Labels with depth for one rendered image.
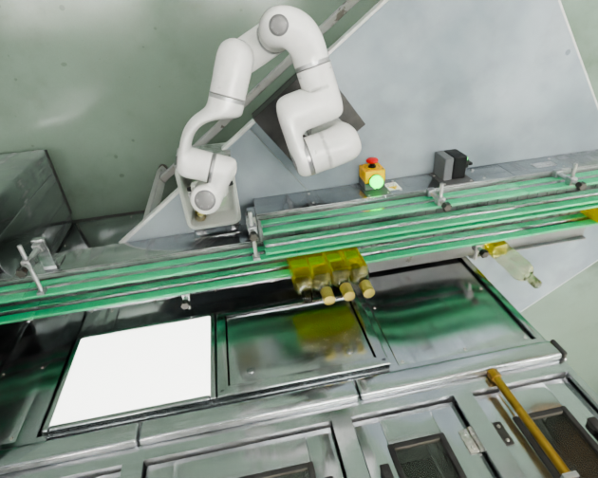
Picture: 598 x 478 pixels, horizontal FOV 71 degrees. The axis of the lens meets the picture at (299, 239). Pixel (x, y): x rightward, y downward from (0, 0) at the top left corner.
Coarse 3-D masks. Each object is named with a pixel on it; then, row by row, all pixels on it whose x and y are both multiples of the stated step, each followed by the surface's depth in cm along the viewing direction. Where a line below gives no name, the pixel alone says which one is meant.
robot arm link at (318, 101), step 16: (320, 64) 94; (304, 80) 96; (320, 80) 95; (288, 96) 98; (304, 96) 96; (320, 96) 96; (336, 96) 98; (288, 112) 96; (304, 112) 97; (320, 112) 97; (336, 112) 99; (288, 128) 98; (304, 128) 99; (288, 144) 101; (304, 144) 100; (304, 160) 100
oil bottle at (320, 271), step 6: (306, 258) 135; (312, 258) 133; (318, 258) 132; (324, 258) 133; (312, 264) 130; (318, 264) 130; (324, 264) 130; (312, 270) 127; (318, 270) 127; (324, 270) 127; (312, 276) 126; (318, 276) 125; (324, 276) 125; (330, 276) 125; (318, 282) 124; (324, 282) 124; (330, 282) 125; (318, 288) 125
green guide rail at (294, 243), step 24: (576, 192) 150; (432, 216) 142; (456, 216) 142; (480, 216) 140; (504, 216) 140; (264, 240) 137; (288, 240) 136; (312, 240) 135; (336, 240) 134; (360, 240) 134
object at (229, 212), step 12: (180, 180) 127; (192, 180) 135; (180, 192) 128; (228, 204) 141; (192, 216) 138; (216, 216) 139; (228, 216) 139; (240, 216) 136; (192, 228) 135; (204, 228) 136
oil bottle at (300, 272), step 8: (296, 256) 134; (304, 256) 134; (288, 264) 137; (296, 264) 131; (304, 264) 130; (296, 272) 127; (304, 272) 127; (296, 280) 124; (304, 280) 124; (312, 280) 125; (296, 288) 125; (312, 288) 126
